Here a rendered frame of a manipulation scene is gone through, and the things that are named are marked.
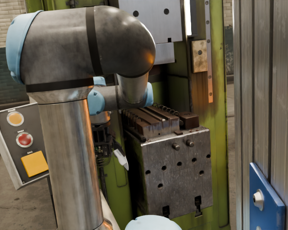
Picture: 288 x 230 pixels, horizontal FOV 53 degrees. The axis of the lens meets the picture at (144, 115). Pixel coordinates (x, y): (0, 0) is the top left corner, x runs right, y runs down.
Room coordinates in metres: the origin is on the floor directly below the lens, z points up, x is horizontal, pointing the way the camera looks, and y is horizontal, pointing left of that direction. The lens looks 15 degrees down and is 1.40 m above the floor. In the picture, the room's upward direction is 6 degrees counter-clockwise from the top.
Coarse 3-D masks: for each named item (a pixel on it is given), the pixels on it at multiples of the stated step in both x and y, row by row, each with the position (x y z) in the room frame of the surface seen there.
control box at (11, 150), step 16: (0, 112) 1.01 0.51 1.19; (16, 112) 1.04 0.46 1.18; (32, 112) 1.08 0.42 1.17; (0, 128) 0.98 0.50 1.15; (16, 128) 1.01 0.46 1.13; (32, 128) 1.04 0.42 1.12; (0, 144) 0.98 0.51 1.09; (16, 144) 0.97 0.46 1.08; (32, 144) 1.00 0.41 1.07; (16, 160) 0.94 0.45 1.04; (16, 176) 0.92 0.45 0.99; (48, 176) 1.02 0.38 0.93
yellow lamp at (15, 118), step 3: (12, 114) 1.03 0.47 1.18; (15, 114) 1.04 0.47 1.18; (18, 114) 1.04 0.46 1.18; (9, 117) 1.02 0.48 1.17; (12, 117) 1.02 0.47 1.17; (15, 117) 1.03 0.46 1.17; (18, 117) 1.03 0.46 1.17; (12, 120) 1.01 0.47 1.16; (15, 120) 1.02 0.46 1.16; (18, 120) 1.03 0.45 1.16; (21, 120) 1.03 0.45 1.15; (12, 123) 1.01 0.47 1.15; (15, 123) 1.01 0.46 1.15; (18, 123) 1.02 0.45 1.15
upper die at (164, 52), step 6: (168, 42) 1.43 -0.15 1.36; (156, 48) 1.39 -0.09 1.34; (162, 48) 1.40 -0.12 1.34; (168, 48) 1.41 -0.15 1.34; (156, 54) 1.39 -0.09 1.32; (162, 54) 1.40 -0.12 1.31; (168, 54) 1.41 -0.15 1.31; (156, 60) 1.39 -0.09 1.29; (162, 60) 1.40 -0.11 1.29; (168, 60) 1.41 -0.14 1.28; (174, 60) 1.42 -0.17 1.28
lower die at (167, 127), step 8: (136, 112) 1.62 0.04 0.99; (144, 112) 1.60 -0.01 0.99; (160, 112) 1.55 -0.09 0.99; (168, 112) 1.54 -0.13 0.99; (136, 120) 1.48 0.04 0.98; (144, 120) 1.45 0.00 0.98; (152, 120) 1.42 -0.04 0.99; (160, 120) 1.39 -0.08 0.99; (168, 120) 1.40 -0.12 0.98; (176, 120) 1.42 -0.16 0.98; (144, 128) 1.36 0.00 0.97; (152, 128) 1.37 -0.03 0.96; (160, 128) 1.39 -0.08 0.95; (168, 128) 1.40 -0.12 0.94; (176, 128) 1.42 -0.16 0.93; (144, 136) 1.36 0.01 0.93; (152, 136) 1.37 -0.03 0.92
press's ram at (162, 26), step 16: (112, 0) 1.42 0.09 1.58; (128, 0) 1.36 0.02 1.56; (144, 0) 1.38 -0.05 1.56; (160, 0) 1.41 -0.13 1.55; (176, 0) 1.43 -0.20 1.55; (144, 16) 1.38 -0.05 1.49; (160, 16) 1.40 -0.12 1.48; (176, 16) 1.43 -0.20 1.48; (160, 32) 1.40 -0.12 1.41; (176, 32) 1.43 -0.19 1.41
